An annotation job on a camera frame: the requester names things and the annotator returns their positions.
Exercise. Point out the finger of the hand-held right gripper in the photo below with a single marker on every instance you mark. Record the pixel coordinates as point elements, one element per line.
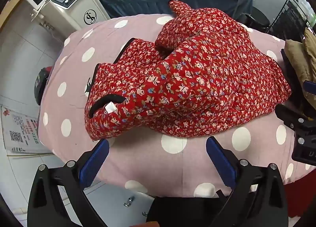
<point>290,115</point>

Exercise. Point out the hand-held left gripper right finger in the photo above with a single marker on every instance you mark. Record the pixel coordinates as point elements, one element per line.
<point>219,160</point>

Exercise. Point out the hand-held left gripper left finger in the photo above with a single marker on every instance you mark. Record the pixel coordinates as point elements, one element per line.
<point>95,160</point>

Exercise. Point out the red floral padded jacket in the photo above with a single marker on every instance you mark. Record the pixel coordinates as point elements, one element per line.
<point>197,81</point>

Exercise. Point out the pink polka-dot bed sheet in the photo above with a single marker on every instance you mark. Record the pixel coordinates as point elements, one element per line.
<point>148,162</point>

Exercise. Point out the khaki coat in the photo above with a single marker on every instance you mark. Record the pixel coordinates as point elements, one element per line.
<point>302,56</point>

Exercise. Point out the printed paper leaflet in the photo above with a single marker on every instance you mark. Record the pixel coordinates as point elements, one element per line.
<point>21,130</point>

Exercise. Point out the red and black box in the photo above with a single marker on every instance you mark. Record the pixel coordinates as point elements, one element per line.
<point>42,85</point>

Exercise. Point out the black round stool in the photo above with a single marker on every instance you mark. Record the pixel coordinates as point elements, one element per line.
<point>258,19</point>

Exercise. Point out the dark blue mattress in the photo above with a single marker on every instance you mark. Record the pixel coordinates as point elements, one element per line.
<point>153,3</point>

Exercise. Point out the small metal bracket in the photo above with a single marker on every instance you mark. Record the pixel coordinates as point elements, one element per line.
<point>128,201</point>

